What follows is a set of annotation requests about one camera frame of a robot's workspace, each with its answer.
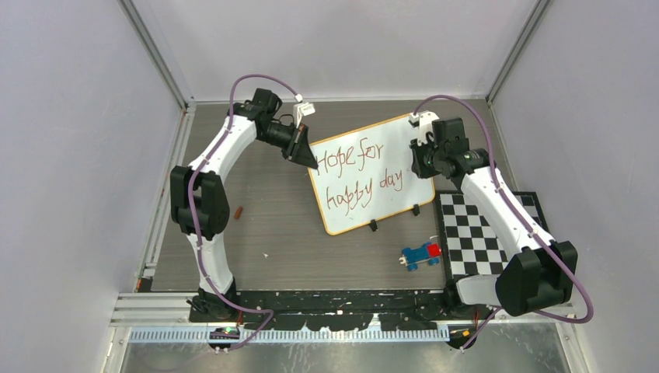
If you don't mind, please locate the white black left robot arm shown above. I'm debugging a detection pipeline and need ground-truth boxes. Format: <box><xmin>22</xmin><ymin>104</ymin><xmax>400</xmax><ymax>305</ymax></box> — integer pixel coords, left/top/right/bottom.
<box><xmin>169</xmin><ymin>89</ymin><xmax>318</xmax><ymax>322</ymax></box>

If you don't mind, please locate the brown marker cap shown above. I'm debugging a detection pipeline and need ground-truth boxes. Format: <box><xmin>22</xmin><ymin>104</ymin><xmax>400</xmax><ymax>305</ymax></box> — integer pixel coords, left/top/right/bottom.
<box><xmin>234</xmin><ymin>206</ymin><xmax>243</xmax><ymax>220</ymax></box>

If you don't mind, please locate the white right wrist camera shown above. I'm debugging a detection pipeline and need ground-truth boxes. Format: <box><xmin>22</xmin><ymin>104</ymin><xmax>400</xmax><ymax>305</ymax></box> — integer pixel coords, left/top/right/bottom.
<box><xmin>408</xmin><ymin>110</ymin><xmax>439</xmax><ymax>147</ymax></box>

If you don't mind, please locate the black white checkerboard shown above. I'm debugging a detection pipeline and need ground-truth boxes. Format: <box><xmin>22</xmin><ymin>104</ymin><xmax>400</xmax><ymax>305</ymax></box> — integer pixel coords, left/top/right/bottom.
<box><xmin>434</xmin><ymin>191</ymin><xmax>570</xmax><ymax>289</ymax></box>

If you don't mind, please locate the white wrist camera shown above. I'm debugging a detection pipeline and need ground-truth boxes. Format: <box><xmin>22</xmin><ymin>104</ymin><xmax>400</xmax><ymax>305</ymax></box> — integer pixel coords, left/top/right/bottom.
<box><xmin>293</xmin><ymin>93</ymin><xmax>316</xmax><ymax>127</ymax></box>
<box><xmin>408</xmin><ymin>110</ymin><xmax>439</xmax><ymax>147</ymax></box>

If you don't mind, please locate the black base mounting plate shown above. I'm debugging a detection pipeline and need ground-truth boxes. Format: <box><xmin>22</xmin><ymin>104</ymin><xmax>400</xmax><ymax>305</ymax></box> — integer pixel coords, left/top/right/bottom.
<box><xmin>188</xmin><ymin>289</ymin><xmax>495</xmax><ymax>333</ymax></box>

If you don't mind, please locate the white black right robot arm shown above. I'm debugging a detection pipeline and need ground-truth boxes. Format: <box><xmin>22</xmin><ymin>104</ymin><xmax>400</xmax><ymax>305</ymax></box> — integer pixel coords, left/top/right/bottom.
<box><xmin>408</xmin><ymin>111</ymin><xmax>578</xmax><ymax>319</ymax></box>

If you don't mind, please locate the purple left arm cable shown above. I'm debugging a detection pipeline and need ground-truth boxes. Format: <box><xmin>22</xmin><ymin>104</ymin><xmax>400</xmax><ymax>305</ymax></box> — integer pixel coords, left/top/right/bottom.
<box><xmin>187</xmin><ymin>74</ymin><xmax>305</xmax><ymax>351</ymax></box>

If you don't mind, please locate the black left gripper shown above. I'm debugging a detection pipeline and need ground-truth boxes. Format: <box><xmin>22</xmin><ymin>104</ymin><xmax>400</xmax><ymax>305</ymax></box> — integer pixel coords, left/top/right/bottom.
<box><xmin>259</xmin><ymin>122</ymin><xmax>319</xmax><ymax>169</ymax></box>

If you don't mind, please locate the aluminium front frame rail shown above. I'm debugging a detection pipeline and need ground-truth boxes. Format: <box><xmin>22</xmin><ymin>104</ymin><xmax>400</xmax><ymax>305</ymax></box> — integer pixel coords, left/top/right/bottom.
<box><xmin>110</xmin><ymin>290</ymin><xmax>551</xmax><ymax>344</ymax></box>

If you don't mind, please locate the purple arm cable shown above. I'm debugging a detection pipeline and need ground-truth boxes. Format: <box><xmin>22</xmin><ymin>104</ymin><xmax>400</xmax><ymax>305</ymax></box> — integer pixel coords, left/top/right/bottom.
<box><xmin>410</xmin><ymin>94</ymin><xmax>594</xmax><ymax>351</ymax></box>
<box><xmin>187</xmin><ymin>74</ymin><xmax>305</xmax><ymax>351</ymax></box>

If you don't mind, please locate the yellow framed whiteboard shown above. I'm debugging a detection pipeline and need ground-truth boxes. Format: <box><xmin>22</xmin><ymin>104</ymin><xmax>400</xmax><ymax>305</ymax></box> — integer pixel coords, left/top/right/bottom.
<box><xmin>309</xmin><ymin>114</ymin><xmax>435</xmax><ymax>235</ymax></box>

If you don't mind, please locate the blue red toy car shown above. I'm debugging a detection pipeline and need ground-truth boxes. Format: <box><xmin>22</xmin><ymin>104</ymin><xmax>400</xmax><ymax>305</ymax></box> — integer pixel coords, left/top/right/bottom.
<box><xmin>399</xmin><ymin>242</ymin><xmax>441</xmax><ymax>271</ymax></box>

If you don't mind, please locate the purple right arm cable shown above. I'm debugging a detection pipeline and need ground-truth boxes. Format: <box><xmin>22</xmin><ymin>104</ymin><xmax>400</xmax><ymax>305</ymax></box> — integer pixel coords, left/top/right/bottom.
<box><xmin>410</xmin><ymin>94</ymin><xmax>594</xmax><ymax>351</ymax></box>

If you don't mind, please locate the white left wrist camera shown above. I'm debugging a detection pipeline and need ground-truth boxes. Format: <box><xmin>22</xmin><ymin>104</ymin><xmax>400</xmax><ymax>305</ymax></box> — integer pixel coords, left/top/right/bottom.
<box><xmin>293</xmin><ymin>93</ymin><xmax>316</xmax><ymax>127</ymax></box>

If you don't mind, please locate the metal whiteboard stand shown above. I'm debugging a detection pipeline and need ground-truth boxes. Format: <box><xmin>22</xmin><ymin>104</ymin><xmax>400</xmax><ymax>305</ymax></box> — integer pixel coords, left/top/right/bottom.
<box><xmin>368</xmin><ymin>204</ymin><xmax>420</xmax><ymax>232</ymax></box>

